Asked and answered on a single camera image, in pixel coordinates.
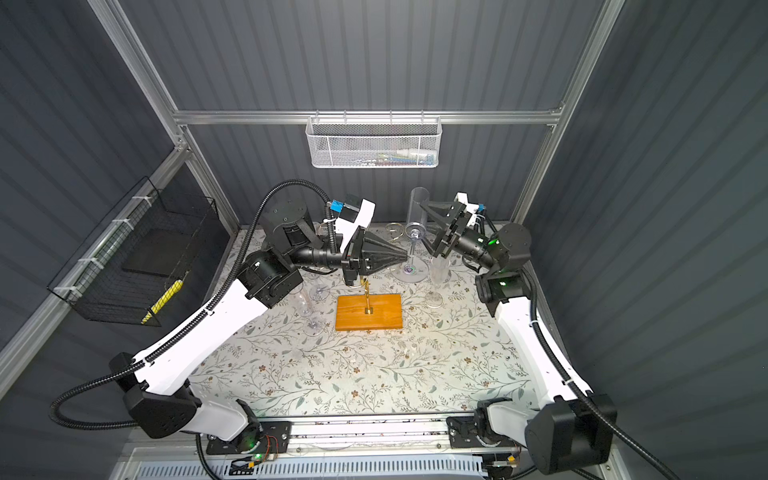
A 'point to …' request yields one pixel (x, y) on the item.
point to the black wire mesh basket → (137, 260)
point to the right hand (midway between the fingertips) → (418, 224)
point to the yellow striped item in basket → (163, 301)
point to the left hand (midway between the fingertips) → (408, 255)
